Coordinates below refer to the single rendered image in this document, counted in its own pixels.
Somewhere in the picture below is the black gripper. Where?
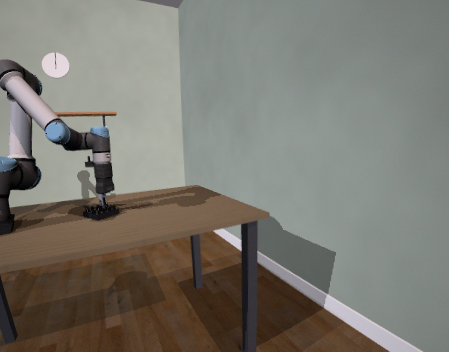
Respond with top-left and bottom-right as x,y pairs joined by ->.
85,152 -> 114,206

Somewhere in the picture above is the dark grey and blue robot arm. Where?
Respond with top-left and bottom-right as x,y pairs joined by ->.
0,59 -> 111,222

